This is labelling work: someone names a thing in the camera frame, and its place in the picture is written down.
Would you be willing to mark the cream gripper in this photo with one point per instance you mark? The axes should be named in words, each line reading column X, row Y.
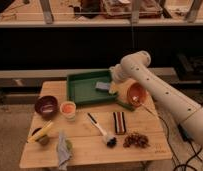
column 113, row 88

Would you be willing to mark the grey blue sponge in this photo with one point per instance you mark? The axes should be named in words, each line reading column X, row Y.
column 102, row 86

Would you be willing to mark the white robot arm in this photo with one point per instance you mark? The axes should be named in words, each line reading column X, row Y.
column 185, row 111

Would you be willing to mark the orange bowl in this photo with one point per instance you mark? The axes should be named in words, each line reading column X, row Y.
column 136, row 94

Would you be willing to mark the green marker stick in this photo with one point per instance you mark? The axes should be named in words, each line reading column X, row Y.
column 125, row 105

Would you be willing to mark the striped rectangular block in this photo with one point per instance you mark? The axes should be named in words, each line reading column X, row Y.
column 119, row 120

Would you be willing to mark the green plastic tray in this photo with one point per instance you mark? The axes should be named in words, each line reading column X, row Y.
column 81, row 88

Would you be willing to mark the orange filled cup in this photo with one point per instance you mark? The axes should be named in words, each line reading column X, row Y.
column 68, row 110

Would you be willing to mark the brown grape bunch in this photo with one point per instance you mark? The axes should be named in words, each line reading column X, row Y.
column 136, row 139

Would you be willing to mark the wooden folding table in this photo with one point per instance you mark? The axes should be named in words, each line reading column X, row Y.
column 88, row 146

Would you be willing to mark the brown box on shelf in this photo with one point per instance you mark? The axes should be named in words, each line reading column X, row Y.
column 123, row 8

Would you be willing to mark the yellow banana toy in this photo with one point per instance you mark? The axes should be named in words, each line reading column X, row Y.
column 43, row 131

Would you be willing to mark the grey crumpled cloth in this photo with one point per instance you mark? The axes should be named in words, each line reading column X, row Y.
column 64, row 151

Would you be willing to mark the small dark cup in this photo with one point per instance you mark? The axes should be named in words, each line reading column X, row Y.
column 43, row 140

